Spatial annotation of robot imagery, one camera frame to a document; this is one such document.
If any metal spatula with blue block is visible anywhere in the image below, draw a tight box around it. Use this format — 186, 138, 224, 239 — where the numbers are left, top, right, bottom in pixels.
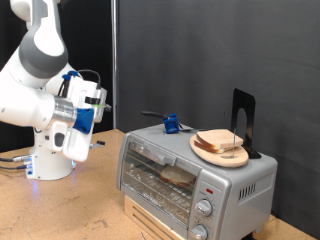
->
140, 110, 208, 135

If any black base cable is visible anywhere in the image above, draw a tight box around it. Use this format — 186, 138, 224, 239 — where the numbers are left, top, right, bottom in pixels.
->
0, 163, 29, 171

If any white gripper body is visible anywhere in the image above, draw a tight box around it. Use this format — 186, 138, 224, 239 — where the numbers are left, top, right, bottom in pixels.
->
43, 74, 108, 163

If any white wrist camera blue mount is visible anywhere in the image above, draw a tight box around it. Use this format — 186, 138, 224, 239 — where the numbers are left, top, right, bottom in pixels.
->
72, 88, 108, 135

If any black metal bookend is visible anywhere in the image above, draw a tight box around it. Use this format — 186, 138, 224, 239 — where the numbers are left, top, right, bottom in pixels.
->
230, 88, 262, 160

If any round wooden board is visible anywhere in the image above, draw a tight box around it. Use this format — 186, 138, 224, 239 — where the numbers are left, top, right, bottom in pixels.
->
189, 133, 250, 169

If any metal oven rack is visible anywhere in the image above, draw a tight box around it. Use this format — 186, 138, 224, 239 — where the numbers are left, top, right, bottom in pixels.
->
123, 159, 198, 221

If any vertical metal pole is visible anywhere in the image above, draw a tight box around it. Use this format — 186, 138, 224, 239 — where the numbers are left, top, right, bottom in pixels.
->
111, 0, 119, 130

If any silver toaster oven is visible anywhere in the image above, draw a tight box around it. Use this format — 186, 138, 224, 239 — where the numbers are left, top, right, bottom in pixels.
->
116, 123, 278, 240

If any black cable silver connector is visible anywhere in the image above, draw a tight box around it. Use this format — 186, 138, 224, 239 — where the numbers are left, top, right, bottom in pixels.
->
0, 153, 33, 163

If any silver oven knob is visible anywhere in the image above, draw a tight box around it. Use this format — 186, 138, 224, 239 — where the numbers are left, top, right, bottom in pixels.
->
194, 198, 214, 218
189, 223, 209, 240

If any black camera cable blue plug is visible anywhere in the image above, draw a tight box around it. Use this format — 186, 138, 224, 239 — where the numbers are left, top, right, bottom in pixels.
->
60, 68, 102, 98

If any glass oven door with handle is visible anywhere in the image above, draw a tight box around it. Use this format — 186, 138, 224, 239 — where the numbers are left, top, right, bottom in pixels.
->
118, 133, 203, 231

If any white bread slice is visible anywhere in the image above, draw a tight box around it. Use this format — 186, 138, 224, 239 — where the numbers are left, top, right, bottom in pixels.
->
195, 128, 244, 151
193, 139, 232, 155
159, 165, 198, 188

